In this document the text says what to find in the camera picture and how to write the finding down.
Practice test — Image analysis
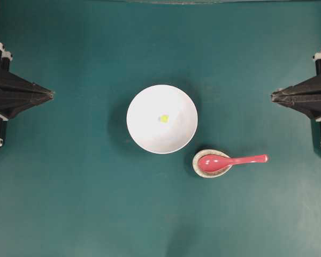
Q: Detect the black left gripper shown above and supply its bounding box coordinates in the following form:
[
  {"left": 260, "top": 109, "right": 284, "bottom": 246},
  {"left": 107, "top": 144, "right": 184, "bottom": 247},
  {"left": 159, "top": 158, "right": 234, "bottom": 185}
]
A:
[{"left": 0, "top": 42, "right": 54, "bottom": 148}]

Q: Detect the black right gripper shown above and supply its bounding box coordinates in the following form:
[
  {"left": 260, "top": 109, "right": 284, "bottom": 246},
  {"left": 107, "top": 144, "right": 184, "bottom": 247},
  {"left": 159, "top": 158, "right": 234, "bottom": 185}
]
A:
[{"left": 271, "top": 51, "right": 321, "bottom": 147}]

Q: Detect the red plastic soup spoon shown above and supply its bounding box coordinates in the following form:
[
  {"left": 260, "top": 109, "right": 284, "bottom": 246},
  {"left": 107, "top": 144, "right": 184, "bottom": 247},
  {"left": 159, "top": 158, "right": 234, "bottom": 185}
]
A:
[{"left": 198, "top": 154, "right": 269, "bottom": 172}]

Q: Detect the speckled ceramic spoon rest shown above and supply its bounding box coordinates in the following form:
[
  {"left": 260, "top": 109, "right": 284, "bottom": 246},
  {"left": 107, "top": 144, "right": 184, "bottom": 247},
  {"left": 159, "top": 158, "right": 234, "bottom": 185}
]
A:
[{"left": 192, "top": 149, "right": 231, "bottom": 178}]

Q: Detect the white ceramic bowl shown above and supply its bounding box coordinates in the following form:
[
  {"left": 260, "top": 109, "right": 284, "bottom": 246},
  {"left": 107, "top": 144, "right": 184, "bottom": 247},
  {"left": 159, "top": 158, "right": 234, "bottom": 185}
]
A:
[{"left": 126, "top": 85, "right": 198, "bottom": 154}]

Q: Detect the yellow hexagonal prism block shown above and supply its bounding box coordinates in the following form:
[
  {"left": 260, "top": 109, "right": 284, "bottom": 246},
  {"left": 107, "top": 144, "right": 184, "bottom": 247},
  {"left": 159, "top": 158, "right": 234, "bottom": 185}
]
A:
[{"left": 159, "top": 115, "right": 169, "bottom": 123}]

